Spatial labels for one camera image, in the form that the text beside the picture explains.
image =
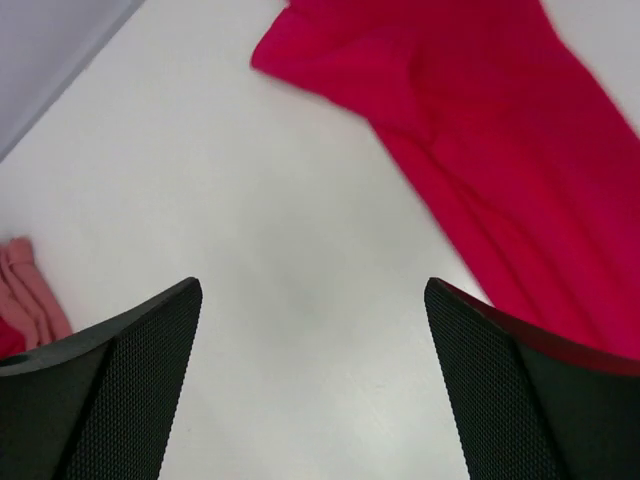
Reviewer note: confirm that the magenta t shirt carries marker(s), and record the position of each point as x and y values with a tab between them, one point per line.
524	161

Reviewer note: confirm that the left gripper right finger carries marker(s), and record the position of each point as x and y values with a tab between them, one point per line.
529	404

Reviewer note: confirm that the folded salmon pink t shirt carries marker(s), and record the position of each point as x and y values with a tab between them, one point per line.
27	302

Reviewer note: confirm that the folded red t shirt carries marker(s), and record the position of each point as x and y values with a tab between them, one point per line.
12	342

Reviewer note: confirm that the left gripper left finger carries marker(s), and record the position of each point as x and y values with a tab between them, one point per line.
100	403

